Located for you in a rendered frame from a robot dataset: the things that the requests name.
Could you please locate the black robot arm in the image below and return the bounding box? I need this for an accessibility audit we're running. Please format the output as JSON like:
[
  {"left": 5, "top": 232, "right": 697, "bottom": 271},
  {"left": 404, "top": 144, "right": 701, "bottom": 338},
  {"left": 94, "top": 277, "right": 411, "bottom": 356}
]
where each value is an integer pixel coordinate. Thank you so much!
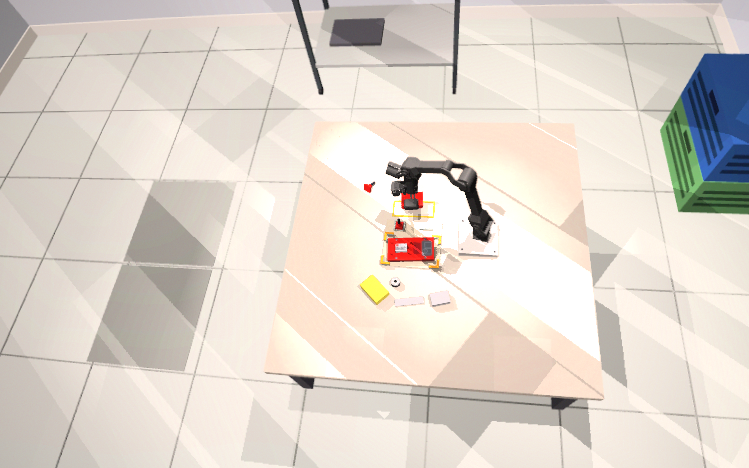
[{"left": 385, "top": 156, "right": 495, "bottom": 242}]

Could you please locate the yellow rectangular block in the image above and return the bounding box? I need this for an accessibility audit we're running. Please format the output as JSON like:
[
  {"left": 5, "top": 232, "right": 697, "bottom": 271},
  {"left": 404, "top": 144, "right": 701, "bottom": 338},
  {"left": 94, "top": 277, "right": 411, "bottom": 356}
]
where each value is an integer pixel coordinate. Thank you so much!
[{"left": 360, "top": 274, "right": 390, "bottom": 305}]

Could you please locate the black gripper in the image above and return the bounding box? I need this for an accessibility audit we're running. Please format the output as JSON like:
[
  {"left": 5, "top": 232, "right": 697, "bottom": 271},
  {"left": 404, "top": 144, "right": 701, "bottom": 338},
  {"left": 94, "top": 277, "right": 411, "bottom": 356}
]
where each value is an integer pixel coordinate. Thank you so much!
[{"left": 404, "top": 181, "right": 419, "bottom": 210}]

